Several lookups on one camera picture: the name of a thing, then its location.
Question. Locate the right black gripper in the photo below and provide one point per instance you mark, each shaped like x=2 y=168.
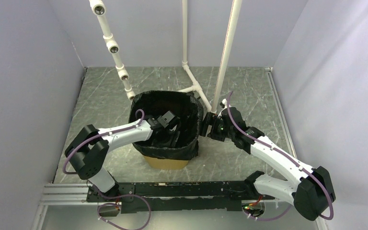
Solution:
x=211 y=119

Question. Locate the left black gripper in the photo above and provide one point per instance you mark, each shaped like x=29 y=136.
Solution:
x=174 y=135

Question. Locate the yellow plastic trash bin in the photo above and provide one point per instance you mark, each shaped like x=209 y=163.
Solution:
x=165 y=164

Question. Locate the black trash bag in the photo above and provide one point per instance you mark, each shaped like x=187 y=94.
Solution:
x=178 y=107

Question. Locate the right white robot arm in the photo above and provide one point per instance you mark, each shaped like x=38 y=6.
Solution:
x=309 y=190

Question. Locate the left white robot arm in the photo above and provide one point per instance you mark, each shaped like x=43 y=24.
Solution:
x=86 y=154

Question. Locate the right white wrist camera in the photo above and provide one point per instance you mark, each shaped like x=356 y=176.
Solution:
x=224 y=105

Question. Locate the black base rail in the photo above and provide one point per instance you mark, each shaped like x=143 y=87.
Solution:
x=176 y=196

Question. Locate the aluminium side rail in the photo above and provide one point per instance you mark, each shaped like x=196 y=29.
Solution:
x=286 y=131

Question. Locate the white PVC pipe frame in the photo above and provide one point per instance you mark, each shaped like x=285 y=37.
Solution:
x=99 y=10

